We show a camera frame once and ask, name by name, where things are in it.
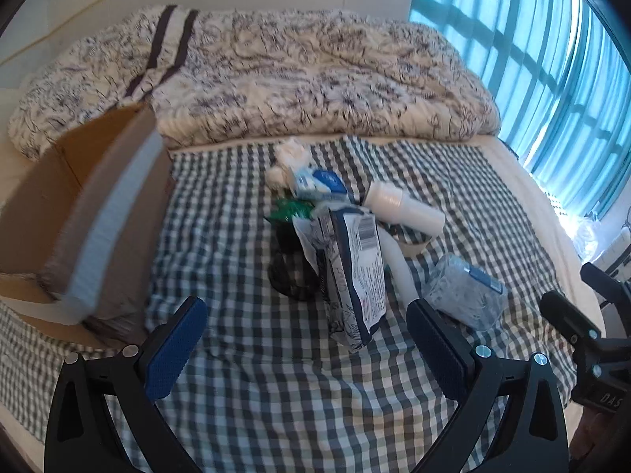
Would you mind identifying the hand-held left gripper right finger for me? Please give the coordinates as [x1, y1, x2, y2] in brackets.
[405, 298, 570, 473]

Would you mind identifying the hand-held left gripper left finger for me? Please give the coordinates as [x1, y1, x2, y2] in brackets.
[44, 296, 209, 473]

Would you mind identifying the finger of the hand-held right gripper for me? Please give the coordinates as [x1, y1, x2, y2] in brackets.
[581, 262, 631, 306]
[540, 290, 606, 350]

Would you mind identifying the white foam tube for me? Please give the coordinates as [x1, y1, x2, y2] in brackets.
[379, 229, 420, 304]

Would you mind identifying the beige tape roll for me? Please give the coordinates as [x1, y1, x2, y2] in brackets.
[385, 224, 435, 259]

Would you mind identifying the floral printed packet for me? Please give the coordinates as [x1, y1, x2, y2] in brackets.
[293, 204, 388, 354]

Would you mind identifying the black ribbed object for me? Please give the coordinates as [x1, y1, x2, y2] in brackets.
[269, 219, 321, 301]

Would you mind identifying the white plastic bottle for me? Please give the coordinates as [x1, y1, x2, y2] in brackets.
[362, 181, 447, 236]

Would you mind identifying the green snack packet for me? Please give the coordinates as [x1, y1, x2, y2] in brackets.
[263, 198, 316, 222]

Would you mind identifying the blue white tissue pack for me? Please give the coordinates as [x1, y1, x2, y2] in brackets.
[291, 165, 348, 203]

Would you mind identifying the brown cardboard box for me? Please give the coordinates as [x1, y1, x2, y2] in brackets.
[0, 101, 175, 350]

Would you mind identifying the person's right hand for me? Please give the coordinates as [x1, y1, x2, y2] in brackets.
[574, 409, 612, 459]

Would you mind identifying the white plastic bag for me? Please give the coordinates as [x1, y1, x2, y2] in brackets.
[567, 209, 631, 269]

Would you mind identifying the green checked cloth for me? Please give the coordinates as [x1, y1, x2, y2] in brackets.
[0, 135, 577, 473]

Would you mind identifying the crumpled white tissue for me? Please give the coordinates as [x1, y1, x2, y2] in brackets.
[266, 137, 311, 190]

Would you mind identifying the teal curtain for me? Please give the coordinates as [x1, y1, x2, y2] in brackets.
[409, 0, 631, 218]

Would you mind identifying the floral printed duvet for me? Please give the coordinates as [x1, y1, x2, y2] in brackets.
[7, 4, 501, 158]

